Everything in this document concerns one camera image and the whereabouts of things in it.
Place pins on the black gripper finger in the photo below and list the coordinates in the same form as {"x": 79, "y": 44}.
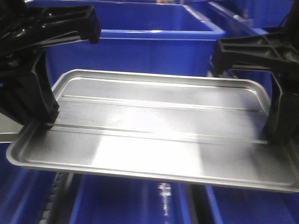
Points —
{"x": 23, "y": 27}
{"x": 270, "y": 52}
{"x": 25, "y": 90}
{"x": 282, "y": 124}

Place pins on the silver metal tray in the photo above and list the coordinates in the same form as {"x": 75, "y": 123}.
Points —
{"x": 162, "y": 127}

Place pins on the blue bin middle right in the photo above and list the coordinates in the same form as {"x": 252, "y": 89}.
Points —
{"x": 247, "y": 17}

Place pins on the blue bin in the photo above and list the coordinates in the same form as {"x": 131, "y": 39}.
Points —
{"x": 23, "y": 192}
{"x": 240, "y": 206}
{"x": 112, "y": 200}
{"x": 247, "y": 17}

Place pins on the blue bin lower left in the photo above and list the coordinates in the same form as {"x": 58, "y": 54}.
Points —
{"x": 23, "y": 192}

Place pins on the blue bin lower right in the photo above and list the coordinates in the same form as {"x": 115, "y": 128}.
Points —
{"x": 240, "y": 206}

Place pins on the blue bin middle shelf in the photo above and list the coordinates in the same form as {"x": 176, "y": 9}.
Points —
{"x": 138, "y": 37}

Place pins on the lower shelf roller track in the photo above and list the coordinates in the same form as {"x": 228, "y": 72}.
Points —
{"x": 54, "y": 206}

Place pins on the blue bin lower centre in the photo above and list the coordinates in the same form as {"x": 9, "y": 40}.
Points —
{"x": 112, "y": 200}

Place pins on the steel middle shelf rail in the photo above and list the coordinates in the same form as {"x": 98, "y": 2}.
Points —
{"x": 9, "y": 129}

